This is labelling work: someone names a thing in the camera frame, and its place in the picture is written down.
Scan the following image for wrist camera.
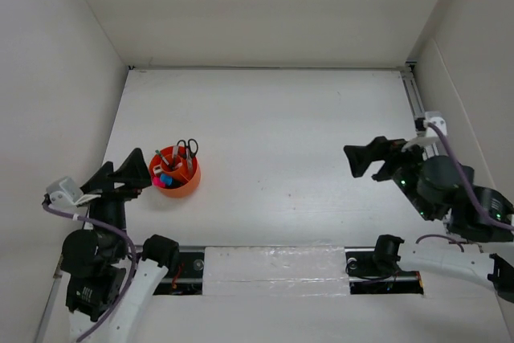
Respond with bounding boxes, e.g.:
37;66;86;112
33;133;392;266
46;176;100;209
402;111;447;152

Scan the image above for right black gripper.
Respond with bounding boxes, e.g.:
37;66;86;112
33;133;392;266
341;134;434;219

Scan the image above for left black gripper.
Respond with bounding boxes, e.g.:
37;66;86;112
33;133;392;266
75;145;152;255

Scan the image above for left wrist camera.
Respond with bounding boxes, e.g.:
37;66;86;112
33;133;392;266
46;176;100;209

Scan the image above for black handled scissors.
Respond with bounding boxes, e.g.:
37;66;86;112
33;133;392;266
177;138;198;174

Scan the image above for black blue utility knife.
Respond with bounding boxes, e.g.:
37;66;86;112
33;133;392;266
159;174;182;189

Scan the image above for orange round pen holder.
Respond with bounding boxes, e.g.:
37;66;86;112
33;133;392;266
149;145;201;198

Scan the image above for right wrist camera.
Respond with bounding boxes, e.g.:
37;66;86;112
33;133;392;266
402;111;447;152

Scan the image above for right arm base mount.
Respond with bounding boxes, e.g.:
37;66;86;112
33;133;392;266
345;251;424;296

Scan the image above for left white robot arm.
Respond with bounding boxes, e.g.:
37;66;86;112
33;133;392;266
52;148;179;342

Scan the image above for pink pen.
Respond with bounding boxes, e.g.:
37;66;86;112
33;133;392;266
171;145;179;170

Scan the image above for pink marker cap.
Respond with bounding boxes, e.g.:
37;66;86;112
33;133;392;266
152;177;165;188

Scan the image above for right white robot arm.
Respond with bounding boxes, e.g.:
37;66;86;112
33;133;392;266
344;137;513;302

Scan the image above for aluminium rail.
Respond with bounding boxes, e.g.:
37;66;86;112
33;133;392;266
399;62;447;159

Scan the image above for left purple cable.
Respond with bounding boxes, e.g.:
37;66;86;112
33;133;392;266
42;200;137;342

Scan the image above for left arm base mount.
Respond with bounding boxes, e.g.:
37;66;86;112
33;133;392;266
153;249;205;296

